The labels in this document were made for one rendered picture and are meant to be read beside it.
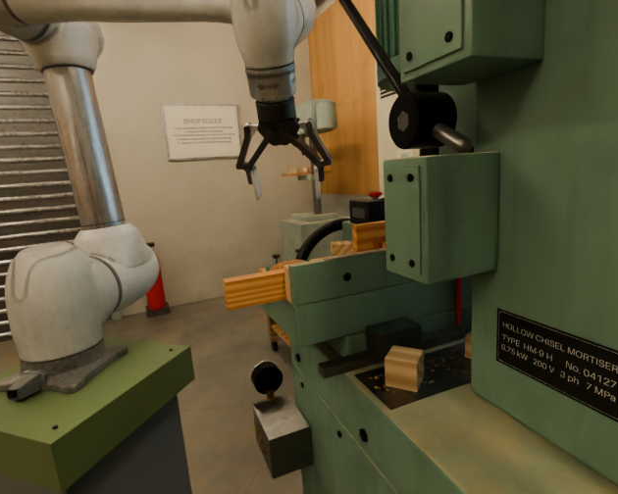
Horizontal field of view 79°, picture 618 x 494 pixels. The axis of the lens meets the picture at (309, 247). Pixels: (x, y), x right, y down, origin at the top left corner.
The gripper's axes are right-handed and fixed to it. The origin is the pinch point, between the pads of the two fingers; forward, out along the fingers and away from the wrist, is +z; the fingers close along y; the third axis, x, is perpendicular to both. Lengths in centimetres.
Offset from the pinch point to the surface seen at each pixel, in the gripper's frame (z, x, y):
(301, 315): -2.0, -38.8, 7.7
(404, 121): -25.0, -32.0, 20.6
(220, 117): 56, 247, -102
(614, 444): -6, -56, 36
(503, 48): -33, -39, 27
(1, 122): 26, 167, -230
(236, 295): -5.1, -38.2, -0.8
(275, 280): -5.1, -35.2, 3.9
